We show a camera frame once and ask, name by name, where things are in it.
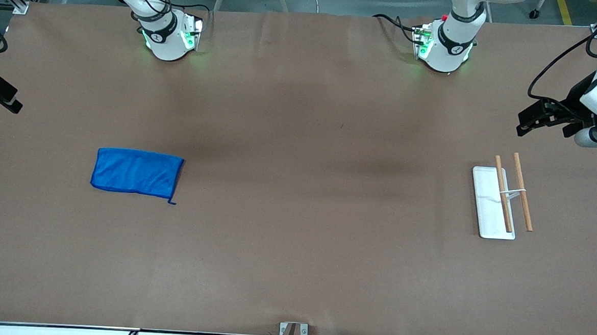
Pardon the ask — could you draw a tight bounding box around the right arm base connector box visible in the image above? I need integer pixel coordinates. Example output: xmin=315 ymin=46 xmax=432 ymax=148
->
xmin=180 ymin=12 xmax=205 ymax=51

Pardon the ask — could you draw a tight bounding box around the black left arm base cable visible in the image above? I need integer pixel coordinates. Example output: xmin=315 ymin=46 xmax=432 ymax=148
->
xmin=371 ymin=13 xmax=420 ymax=44

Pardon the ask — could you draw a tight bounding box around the white rack with wooden rods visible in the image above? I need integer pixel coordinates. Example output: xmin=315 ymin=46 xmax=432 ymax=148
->
xmin=468 ymin=150 xmax=538 ymax=242

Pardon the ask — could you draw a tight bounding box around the black arm base cable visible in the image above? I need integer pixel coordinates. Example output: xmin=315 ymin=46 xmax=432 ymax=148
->
xmin=128 ymin=0 xmax=212 ymax=37
xmin=371 ymin=13 xmax=420 ymax=44

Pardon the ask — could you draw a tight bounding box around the black right arm base cable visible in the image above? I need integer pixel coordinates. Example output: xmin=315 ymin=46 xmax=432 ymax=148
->
xmin=128 ymin=0 xmax=212 ymax=37

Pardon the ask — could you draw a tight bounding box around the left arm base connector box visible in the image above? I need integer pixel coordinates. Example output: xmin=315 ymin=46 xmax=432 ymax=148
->
xmin=410 ymin=21 xmax=435 ymax=61

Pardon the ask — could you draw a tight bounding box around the blue microfibre towel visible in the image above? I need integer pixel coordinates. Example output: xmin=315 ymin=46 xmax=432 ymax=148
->
xmin=89 ymin=147 xmax=185 ymax=206

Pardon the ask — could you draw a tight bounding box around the brown table cover sheet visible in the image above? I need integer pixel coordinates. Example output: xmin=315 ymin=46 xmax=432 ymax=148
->
xmin=0 ymin=0 xmax=597 ymax=335

